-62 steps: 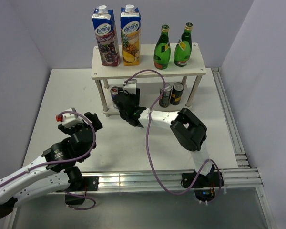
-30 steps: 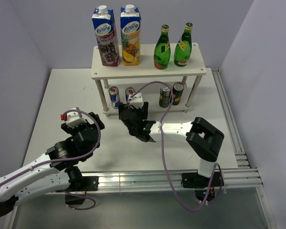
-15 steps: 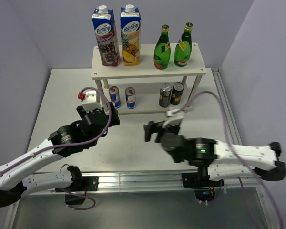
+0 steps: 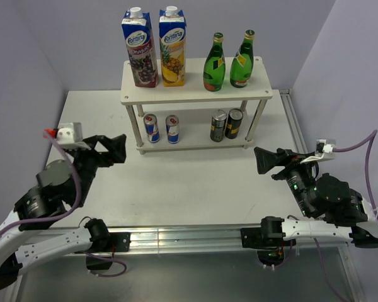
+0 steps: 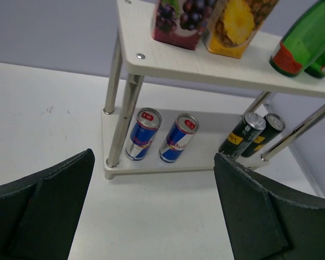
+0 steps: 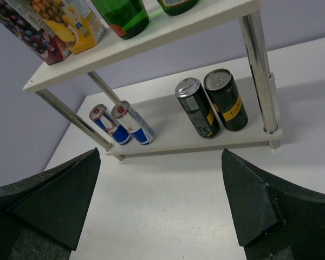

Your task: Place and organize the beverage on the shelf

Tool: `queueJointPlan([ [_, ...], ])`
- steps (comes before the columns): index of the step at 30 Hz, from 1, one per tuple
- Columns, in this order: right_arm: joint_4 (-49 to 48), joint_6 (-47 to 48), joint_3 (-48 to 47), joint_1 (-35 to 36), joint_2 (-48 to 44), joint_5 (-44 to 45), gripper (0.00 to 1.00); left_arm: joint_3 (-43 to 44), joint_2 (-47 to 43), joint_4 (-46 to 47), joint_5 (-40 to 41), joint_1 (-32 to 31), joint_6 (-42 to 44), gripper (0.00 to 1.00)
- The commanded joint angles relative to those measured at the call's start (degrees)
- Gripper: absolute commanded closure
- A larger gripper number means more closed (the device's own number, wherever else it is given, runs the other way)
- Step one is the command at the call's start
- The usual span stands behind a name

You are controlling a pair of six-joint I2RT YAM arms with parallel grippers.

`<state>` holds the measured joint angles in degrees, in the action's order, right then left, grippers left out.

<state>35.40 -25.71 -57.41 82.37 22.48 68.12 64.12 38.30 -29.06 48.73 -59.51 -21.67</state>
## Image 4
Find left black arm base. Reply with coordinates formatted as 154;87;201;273
84;232;131;277

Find aluminium rail right side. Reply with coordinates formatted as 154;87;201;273
279;89;366;301

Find dark can top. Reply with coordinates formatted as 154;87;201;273
210;109;227;142

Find pineapple juice carton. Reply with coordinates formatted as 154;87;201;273
159;6;186;87

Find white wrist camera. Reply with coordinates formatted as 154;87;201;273
44;122;90;150
300;139;336;164

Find grape juice carton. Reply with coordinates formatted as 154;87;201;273
121;6;158;88

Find silver blue energy can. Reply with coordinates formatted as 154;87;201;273
143;114;160;143

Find aluminium rail front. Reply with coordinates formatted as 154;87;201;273
21;225;347;255

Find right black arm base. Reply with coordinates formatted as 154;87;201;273
240;226;296;272

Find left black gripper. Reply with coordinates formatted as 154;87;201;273
67;133;127;204

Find dark can yellow label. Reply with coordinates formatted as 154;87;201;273
225;108;243;139

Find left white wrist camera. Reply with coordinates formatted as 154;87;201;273
44;122;90;150

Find white two-tier shelf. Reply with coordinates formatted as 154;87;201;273
121;57;273;154

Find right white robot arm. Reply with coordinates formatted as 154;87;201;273
254;147;378;249

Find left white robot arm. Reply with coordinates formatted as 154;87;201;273
0;129;127;290

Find aluminium rail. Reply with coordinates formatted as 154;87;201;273
21;225;347;255
279;89;366;301

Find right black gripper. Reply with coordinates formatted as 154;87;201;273
251;145;316;216

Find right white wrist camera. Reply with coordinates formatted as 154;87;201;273
300;139;336;164

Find green glass bottle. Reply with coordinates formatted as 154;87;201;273
230;30;255;88
203;32;226;92

